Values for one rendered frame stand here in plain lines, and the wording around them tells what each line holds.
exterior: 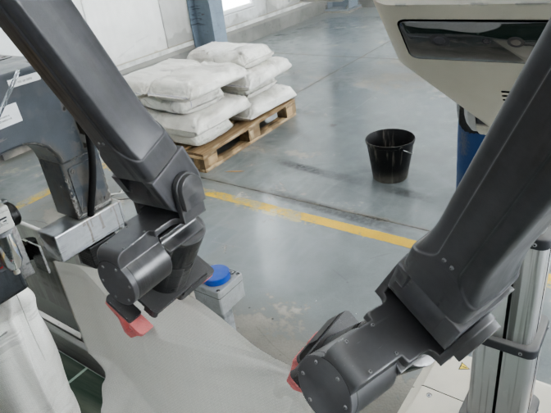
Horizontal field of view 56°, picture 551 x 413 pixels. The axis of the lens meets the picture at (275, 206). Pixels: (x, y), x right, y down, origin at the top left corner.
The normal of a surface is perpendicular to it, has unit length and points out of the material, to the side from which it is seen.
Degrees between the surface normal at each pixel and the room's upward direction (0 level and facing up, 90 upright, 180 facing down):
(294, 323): 0
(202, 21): 90
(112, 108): 89
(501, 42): 130
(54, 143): 90
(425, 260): 101
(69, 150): 90
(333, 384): 79
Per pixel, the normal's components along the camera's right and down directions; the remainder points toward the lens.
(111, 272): -0.55, 0.47
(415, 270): -0.81, 0.49
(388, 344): 0.29, -0.66
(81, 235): 0.81, 0.20
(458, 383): -0.11, -0.87
